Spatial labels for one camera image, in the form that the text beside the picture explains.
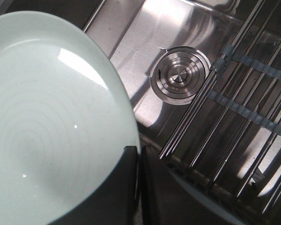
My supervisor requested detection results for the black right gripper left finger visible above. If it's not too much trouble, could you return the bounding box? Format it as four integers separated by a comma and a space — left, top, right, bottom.
51, 146, 139, 225

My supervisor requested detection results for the light green round plate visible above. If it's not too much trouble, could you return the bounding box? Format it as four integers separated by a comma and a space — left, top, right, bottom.
0, 11, 140, 225

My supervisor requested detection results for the grey metal dish drying rack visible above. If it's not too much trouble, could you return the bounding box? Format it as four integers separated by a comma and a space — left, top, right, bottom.
160, 0, 281, 225

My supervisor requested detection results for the round steel sink drain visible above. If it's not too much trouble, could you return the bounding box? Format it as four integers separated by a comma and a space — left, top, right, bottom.
149, 46, 211, 105

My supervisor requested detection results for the stainless steel sink basin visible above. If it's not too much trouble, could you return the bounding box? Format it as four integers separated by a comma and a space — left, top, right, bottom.
81, 0, 281, 225

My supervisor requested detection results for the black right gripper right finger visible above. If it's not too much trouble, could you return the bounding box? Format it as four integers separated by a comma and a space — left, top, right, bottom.
141, 145, 237, 225

